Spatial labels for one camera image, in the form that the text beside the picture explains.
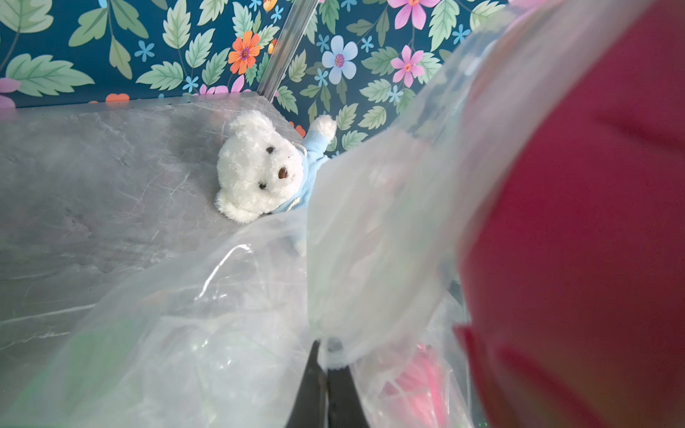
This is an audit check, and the clear zip-top bag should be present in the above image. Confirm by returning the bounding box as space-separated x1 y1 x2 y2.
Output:
0 0 659 428

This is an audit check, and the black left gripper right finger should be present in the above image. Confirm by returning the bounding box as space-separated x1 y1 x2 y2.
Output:
328 367 370 428

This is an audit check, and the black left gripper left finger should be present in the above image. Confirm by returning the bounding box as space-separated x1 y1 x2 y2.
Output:
285 341 328 428

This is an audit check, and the white teddy bear blue shirt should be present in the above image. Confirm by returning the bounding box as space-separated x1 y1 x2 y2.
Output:
215 111 337 224

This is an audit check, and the pink dragon fruit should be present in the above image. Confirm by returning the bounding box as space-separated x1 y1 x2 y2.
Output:
455 1 684 427

